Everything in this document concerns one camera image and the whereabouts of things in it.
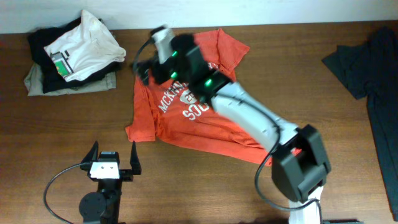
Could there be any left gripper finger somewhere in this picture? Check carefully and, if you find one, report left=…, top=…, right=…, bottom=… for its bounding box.
left=81, top=141, right=99, bottom=163
left=129, top=141, right=141, bottom=170

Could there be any orange soccer t-shirt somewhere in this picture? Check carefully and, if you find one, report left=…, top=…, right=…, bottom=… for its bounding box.
left=125, top=28, right=303, bottom=166

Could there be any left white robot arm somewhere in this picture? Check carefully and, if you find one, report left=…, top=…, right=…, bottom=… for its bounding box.
left=79, top=142, right=142, bottom=224

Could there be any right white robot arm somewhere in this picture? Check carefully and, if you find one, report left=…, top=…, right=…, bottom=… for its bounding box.
left=131, top=34, right=331, bottom=223

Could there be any white folded t-shirt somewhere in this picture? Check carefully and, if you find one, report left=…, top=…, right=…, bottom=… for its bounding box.
left=44, top=10, right=126, bottom=82

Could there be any beige folded garment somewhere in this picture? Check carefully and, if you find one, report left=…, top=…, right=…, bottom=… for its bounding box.
left=24, top=63, right=116, bottom=96

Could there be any black folded garment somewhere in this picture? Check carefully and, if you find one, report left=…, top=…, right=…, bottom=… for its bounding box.
left=27, top=18, right=121, bottom=93

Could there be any dark navy t-shirt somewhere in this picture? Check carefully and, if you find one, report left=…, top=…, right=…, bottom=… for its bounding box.
left=322, top=27, right=397, bottom=221

